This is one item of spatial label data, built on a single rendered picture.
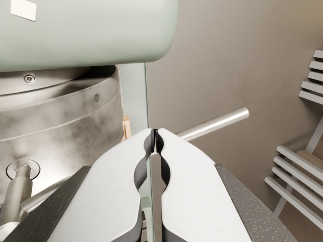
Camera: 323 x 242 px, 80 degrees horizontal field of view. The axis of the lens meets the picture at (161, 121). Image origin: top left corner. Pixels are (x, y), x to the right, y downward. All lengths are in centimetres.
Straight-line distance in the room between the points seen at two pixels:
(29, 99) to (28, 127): 3
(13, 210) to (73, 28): 17
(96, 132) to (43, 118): 8
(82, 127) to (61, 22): 14
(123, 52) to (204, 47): 143
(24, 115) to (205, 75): 152
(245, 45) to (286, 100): 79
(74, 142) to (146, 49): 15
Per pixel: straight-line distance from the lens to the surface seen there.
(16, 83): 29
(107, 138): 32
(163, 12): 20
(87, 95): 27
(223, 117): 19
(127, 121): 61
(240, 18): 175
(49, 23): 20
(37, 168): 29
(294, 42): 213
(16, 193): 24
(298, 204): 271
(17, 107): 25
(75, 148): 29
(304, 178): 256
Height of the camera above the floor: 145
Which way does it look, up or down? 59 degrees down
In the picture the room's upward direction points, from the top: 151 degrees clockwise
